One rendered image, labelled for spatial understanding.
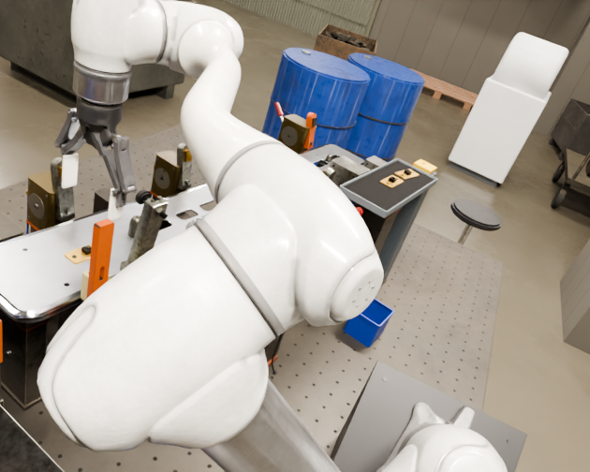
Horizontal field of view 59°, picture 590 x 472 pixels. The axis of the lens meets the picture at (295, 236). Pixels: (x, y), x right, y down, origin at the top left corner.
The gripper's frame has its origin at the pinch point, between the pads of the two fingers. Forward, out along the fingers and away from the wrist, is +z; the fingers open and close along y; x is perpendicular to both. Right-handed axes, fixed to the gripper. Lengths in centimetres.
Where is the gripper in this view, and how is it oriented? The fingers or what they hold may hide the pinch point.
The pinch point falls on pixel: (92, 198)
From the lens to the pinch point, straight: 107.2
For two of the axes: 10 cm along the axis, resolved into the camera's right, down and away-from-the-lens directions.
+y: -7.9, -4.9, 3.6
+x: -5.5, 3.0, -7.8
